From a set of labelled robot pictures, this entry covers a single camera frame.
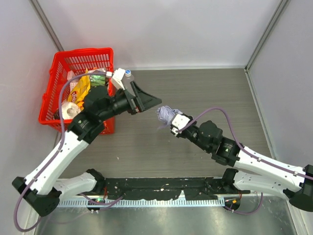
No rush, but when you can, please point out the lavender folding umbrella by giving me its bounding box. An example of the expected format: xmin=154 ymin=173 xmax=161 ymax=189
xmin=156 ymin=106 xmax=182 ymax=130

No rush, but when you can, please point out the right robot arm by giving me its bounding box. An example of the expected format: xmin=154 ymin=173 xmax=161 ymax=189
xmin=172 ymin=117 xmax=313 ymax=212

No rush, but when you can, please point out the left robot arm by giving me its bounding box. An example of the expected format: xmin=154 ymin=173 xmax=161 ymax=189
xmin=12 ymin=81 xmax=162 ymax=217

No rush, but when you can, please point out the clear plastic water bottle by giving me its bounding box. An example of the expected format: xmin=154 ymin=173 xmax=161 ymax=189
xmin=123 ymin=70 xmax=134 ymax=89

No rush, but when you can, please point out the green sponge pack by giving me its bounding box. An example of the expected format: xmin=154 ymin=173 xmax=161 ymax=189
xmin=89 ymin=74 xmax=107 ymax=88

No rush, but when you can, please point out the yellow chips bag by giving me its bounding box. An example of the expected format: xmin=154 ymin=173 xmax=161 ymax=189
xmin=67 ymin=75 xmax=91 ymax=104

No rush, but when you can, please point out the white tape roll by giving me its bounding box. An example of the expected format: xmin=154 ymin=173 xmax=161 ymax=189
xmin=61 ymin=101 xmax=81 ymax=120

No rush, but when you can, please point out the white small box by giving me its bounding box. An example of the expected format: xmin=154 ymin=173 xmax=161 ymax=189
xmin=67 ymin=70 xmax=79 ymax=92

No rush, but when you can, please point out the red plastic basket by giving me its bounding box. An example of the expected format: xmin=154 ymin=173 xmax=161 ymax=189
xmin=38 ymin=47 xmax=113 ymax=132

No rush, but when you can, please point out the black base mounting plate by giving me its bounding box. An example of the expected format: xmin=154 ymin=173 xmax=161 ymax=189
xmin=102 ymin=177 xmax=241 ymax=201

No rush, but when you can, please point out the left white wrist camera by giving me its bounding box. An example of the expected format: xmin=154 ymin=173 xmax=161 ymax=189
xmin=105 ymin=68 xmax=126 ymax=90

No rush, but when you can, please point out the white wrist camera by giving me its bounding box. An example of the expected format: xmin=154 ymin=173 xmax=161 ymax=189
xmin=105 ymin=68 xmax=126 ymax=90
xmin=170 ymin=114 xmax=193 ymax=136

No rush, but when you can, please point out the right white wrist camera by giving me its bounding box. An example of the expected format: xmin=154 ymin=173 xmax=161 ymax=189
xmin=170 ymin=114 xmax=193 ymax=136

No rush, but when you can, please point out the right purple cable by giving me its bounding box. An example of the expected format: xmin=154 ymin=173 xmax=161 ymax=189
xmin=176 ymin=106 xmax=313 ymax=215

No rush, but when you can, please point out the white slotted cable duct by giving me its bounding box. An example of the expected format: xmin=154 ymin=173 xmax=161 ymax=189
xmin=58 ymin=196 xmax=225 ymax=209

